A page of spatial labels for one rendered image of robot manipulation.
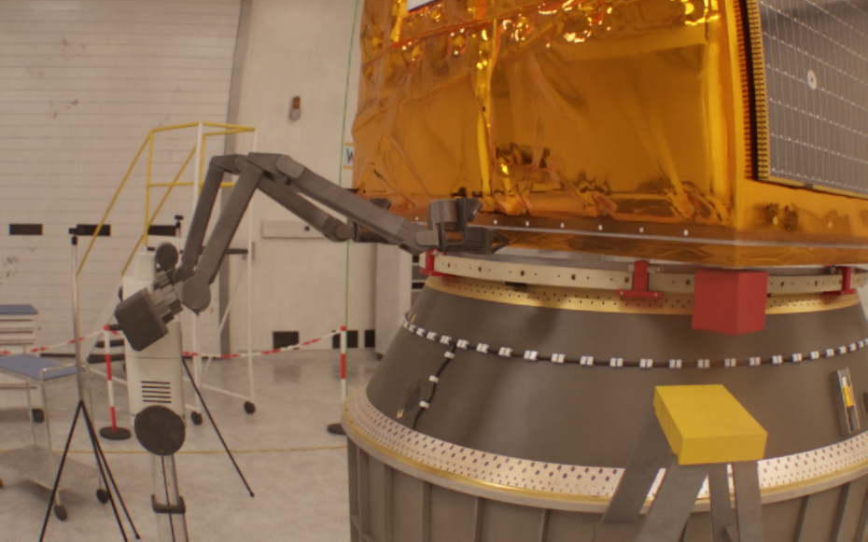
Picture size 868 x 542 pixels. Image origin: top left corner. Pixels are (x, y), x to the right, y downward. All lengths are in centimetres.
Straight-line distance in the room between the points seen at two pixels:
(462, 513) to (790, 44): 150
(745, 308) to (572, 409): 56
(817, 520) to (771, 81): 123
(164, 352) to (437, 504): 85
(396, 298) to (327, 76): 294
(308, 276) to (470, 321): 794
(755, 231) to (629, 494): 63
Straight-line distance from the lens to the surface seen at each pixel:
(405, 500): 229
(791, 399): 211
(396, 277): 981
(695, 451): 117
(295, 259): 1007
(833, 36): 212
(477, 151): 239
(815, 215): 198
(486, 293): 228
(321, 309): 1027
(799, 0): 197
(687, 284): 202
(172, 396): 210
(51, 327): 942
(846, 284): 236
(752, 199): 171
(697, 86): 170
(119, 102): 946
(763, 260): 176
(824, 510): 222
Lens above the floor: 183
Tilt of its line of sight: 2 degrees down
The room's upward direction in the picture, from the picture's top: 2 degrees clockwise
